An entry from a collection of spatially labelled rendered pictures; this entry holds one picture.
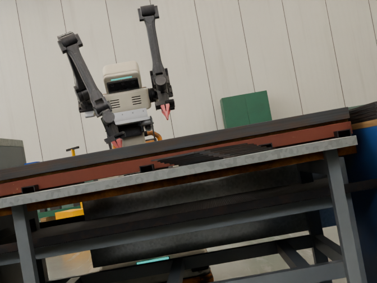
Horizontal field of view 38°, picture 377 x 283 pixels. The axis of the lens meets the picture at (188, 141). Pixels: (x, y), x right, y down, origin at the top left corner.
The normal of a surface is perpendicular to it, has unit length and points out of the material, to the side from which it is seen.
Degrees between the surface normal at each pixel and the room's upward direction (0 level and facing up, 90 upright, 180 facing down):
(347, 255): 90
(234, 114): 90
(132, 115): 90
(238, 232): 90
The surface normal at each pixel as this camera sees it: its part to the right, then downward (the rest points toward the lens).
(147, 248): -0.03, -0.03
